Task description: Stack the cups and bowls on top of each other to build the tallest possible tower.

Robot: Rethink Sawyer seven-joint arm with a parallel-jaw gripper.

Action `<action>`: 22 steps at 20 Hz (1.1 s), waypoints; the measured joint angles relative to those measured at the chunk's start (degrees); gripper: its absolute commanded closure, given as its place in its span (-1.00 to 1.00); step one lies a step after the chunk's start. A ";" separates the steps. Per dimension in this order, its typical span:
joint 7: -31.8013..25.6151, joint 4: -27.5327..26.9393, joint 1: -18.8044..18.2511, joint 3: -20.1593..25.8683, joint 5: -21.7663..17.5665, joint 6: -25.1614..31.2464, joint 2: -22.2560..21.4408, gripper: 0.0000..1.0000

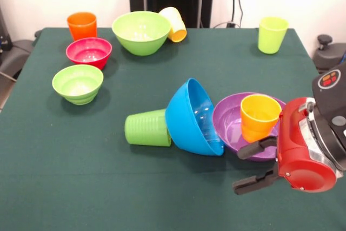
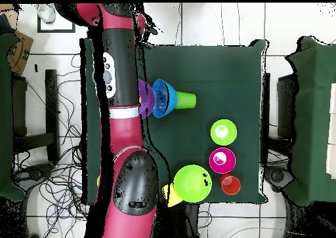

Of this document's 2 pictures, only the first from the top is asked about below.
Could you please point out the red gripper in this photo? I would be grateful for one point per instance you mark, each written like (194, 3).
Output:
(290, 139)

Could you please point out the orange cup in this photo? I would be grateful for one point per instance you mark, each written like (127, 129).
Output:
(256, 125)

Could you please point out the purple bowl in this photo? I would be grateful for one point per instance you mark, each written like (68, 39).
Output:
(227, 125)

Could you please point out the blue bowl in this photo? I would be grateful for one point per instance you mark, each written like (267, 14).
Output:
(181, 125)

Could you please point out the green cup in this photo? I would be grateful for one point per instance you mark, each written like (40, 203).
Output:
(147, 128)

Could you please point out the lime yellow cup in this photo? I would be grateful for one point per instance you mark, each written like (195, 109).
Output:
(271, 39)

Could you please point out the black caster base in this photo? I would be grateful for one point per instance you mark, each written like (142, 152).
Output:
(331, 55)

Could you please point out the dark green table cloth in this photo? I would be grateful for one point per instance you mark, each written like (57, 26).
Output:
(108, 187)

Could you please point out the large green bowl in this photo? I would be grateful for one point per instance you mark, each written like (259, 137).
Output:
(140, 39)

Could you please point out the small green bowl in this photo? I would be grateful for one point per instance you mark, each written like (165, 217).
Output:
(78, 90)

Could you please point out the pink bowl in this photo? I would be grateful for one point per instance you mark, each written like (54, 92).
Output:
(89, 55)

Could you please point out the red-orange cup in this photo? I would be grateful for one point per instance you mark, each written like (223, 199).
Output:
(82, 28)

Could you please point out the grey caster base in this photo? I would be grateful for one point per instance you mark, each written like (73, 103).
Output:
(13, 58)

